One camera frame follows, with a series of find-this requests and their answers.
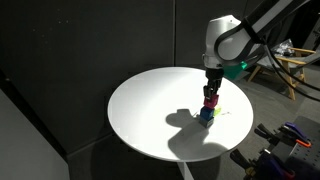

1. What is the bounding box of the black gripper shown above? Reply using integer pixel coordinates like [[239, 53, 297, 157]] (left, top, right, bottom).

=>
[[203, 68, 224, 100]]

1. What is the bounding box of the pink block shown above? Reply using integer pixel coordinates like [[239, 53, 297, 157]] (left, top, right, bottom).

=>
[[204, 94, 219, 109]]

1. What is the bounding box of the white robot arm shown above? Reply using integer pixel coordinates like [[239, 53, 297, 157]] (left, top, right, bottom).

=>
[[202, 0, 310, 100]]

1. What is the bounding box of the yellow-green block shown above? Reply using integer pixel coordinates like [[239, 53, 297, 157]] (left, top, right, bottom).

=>
[[214, 107, 221, 116]]

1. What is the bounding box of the blue block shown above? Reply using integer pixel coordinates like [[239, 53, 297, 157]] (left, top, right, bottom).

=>
[[200, 106, 214, 121]]

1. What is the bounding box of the grey block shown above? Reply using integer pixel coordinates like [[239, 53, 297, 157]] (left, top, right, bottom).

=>
[[199, 117, 214, 128]]

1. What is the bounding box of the white round table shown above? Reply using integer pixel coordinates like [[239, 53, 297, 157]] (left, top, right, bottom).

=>
[[107, 67, 253, 180]]

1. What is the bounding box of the plastic bag on chair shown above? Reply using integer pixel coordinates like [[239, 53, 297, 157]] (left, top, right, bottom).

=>
[[271, 39, 294, 56]]

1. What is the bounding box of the wooden armchair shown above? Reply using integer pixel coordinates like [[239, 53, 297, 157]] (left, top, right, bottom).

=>
[[248, 46, 320, 100]]

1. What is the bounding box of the purple orange clamp upper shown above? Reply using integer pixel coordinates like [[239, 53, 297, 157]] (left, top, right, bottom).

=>
[[254, 122, 312, 148]]

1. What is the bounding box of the purple orange clamp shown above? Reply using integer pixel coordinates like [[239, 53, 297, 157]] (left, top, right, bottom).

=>
[[254, 122, 312, 148], [230, 149, 296, 180]]

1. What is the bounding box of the purple orange clamp lower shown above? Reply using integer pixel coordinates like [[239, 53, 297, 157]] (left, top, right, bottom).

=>
[[230, 149, 296, 180]]

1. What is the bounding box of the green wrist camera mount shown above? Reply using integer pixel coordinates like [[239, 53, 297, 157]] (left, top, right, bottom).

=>
[[223, 61, 248, 80]]

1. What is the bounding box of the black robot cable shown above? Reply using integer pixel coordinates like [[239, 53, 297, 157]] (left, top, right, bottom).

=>
[[213, 19, 320, 103]]

